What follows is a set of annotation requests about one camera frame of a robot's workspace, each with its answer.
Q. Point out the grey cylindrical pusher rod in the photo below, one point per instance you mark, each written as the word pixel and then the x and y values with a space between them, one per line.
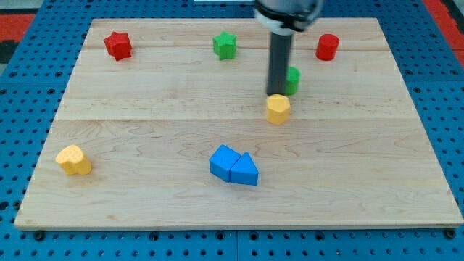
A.
pixel 279 53

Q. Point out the yellow hexagon block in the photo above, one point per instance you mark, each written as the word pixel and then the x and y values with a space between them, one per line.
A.
pixel 277 109

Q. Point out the green cylinder block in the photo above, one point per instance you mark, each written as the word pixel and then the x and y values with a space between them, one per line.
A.
pixel 292 81

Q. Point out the red cylinder block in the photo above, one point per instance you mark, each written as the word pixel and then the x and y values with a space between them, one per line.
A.
pixel 327 47

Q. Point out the green star block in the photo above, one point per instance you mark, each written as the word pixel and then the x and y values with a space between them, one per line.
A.
pixel 224 45

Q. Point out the blue cube block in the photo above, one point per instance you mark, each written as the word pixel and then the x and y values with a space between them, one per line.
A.
pixel 221 162

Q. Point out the blue triangle block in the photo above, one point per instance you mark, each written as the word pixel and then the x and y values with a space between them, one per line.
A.
pixel 244 171

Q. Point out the wooden board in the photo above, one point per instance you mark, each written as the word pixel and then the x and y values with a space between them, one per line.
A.
pixel 353 154

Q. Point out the red star block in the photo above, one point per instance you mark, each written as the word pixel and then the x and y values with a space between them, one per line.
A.
pixel 118 45

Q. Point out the yellow heart block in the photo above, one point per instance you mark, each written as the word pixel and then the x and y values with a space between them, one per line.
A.
pixel 73 161

